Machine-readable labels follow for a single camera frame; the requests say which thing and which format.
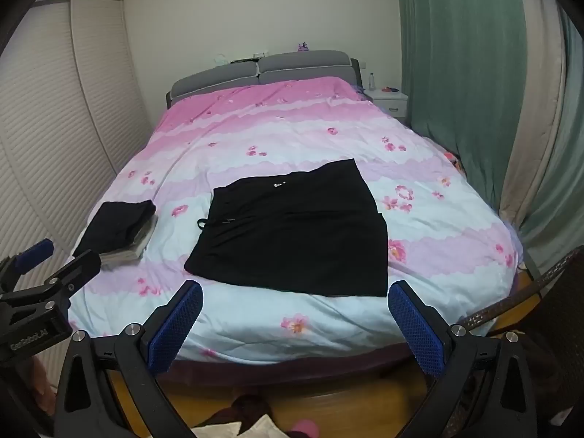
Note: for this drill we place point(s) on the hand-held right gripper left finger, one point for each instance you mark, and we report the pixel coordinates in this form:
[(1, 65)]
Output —
[(175, 328)]

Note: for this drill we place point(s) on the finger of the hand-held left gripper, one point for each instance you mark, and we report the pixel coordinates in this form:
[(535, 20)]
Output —
[(77, 269), (34, 253)]

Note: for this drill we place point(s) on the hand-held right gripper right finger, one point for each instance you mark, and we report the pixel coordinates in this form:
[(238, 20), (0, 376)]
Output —
[(417, 324)]

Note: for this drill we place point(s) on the black pants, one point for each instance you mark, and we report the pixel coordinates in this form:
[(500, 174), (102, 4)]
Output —
[(292, 237), (116, 226)]

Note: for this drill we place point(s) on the folded black pants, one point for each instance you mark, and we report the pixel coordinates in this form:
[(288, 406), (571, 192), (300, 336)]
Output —
[(116, 226)]

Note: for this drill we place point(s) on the person's left hand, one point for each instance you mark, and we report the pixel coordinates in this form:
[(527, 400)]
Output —
[(40, 383)]

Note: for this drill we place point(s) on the folded grey clothes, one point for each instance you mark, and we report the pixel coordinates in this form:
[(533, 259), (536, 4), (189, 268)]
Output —
[(137, 248)]

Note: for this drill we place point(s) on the white louvered wardrobe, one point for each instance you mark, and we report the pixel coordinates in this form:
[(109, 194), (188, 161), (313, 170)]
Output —
[(50, 123)]

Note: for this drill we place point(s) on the white cloth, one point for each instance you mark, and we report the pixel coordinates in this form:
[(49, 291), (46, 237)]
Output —
[(267, 429)]

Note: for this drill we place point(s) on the pink slipper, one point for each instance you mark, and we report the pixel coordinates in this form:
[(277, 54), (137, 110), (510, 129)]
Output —
[(304, 430)]

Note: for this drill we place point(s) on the green curtain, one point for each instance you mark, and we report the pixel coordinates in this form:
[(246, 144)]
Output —
[(559, 182), (447, 77)]

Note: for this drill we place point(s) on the pink floral duvet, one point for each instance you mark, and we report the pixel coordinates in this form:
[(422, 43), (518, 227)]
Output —
[(283, 137)]

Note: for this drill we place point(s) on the white nightstand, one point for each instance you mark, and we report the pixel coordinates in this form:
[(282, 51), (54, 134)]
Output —
[(390, 102)]

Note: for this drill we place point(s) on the beige curtain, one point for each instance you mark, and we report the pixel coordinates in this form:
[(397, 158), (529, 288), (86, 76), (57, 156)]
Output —
[(534, 123)]

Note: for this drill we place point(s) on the grey bed headboard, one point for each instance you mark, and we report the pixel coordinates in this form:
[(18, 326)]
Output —
[(214, 80)]

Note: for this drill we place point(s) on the small red object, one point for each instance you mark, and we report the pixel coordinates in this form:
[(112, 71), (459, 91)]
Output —
[(390, 88)]

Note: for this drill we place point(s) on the clear water bottle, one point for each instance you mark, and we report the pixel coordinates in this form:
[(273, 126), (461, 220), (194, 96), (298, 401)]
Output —
[(372, 82)]

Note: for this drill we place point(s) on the small purple toy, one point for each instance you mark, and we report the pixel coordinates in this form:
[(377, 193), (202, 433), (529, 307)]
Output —
[(303, 47)]

